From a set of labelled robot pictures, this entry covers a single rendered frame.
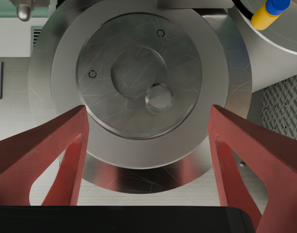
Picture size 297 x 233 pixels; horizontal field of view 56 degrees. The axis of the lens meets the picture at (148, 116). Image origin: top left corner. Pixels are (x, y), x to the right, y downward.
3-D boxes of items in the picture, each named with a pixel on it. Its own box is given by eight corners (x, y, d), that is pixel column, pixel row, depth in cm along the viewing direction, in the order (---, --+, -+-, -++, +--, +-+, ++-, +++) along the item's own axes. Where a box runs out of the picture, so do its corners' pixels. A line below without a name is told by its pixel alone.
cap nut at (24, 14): (30, -8, 50) (29, 17, 50) (38, 2, 54) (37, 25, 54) (10, -8, 50) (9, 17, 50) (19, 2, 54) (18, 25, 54)
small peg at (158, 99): (164, 76, 14) (179, 101, 13) (161, 87, 16) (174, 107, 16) (139, 91, 13) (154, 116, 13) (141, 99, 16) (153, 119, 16)
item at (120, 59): (159, -13, 17) (227, 93, 16) (158, 3, 19) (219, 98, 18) (51, 52, 16) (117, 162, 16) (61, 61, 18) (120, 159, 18)
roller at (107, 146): (240, 4, 18) (217, 181, 17) (186, 81, 44) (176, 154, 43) (65, -21, 18) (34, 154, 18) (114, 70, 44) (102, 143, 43)
